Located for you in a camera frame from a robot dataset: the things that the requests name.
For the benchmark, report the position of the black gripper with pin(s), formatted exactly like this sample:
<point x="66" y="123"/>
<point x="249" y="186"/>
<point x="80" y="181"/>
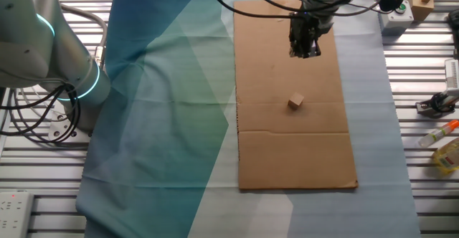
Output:
<point x="306" y="28"/>

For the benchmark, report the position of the small wooden cube block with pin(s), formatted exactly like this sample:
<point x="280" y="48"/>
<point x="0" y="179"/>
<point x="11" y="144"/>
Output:
<point x="295" y="101"/>

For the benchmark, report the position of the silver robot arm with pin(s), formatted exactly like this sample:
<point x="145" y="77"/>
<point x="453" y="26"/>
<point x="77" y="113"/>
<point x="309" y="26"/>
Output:
<point x="36" y="44"/>

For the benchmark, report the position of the grey box with green button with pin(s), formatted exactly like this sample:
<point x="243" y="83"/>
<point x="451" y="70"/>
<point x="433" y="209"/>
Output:
<point x="398" y="21"/>

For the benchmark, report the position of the brown cardboard sheet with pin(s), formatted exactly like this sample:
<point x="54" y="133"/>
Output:
<point x="294" y="159"/>

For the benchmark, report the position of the tan wooden box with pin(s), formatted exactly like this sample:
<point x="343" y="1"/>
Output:
<point x="419" y="6"/>

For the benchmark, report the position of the black device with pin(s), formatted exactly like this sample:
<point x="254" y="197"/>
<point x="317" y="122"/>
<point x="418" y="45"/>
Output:
<point x="454" y="19"/>

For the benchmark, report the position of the clear tube with orange cap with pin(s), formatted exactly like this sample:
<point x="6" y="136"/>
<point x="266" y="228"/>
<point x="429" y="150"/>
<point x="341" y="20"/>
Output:
<point x="435" y="134"/>

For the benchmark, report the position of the blue green patterned cloth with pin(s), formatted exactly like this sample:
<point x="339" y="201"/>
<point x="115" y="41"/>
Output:
<point x="161" y="123"/>

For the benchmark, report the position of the yellow oil bottle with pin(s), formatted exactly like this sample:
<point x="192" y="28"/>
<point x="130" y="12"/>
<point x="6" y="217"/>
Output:
<point x="448" y="157"/>

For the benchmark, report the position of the white power strip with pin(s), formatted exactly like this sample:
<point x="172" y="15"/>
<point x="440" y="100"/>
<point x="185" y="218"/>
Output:
<point x="14" y="214"/>

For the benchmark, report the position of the black metal camera clamp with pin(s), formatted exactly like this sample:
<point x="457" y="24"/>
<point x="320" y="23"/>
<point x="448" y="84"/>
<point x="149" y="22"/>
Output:
<point x="430" y="107"/>

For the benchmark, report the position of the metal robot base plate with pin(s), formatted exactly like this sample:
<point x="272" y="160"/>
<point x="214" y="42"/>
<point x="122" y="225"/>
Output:
<point x="59" y="130"/>

